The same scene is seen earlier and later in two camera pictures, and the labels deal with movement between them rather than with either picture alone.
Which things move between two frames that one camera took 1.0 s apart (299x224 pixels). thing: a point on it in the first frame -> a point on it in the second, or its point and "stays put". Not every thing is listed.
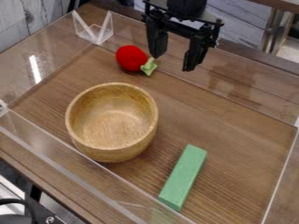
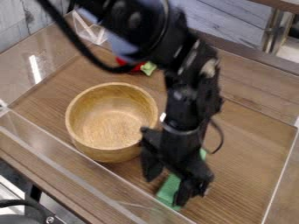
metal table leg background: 276,31 stays put
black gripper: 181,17 -> 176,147
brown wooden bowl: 112,120 stays put
